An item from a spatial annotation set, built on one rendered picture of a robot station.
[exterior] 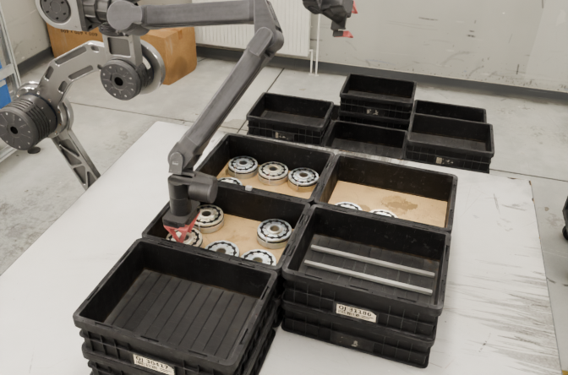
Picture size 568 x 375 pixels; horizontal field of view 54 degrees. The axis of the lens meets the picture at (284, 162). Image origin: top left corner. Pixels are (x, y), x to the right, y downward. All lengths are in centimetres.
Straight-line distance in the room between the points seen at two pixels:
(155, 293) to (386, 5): 343
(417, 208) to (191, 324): 81
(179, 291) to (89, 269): 41
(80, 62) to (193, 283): 97
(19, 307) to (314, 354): 84
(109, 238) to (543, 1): 354
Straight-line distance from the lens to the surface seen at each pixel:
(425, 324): 143
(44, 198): 345
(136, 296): 153
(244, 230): 168
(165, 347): 127
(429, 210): 183
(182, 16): 146
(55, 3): 163
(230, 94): 139
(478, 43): 459
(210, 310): 146
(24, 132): 224
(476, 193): 220
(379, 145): 302
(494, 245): 197
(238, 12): 141
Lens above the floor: 191
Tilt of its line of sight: 33 degrees down
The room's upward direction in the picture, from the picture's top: 1 degrees clockwise
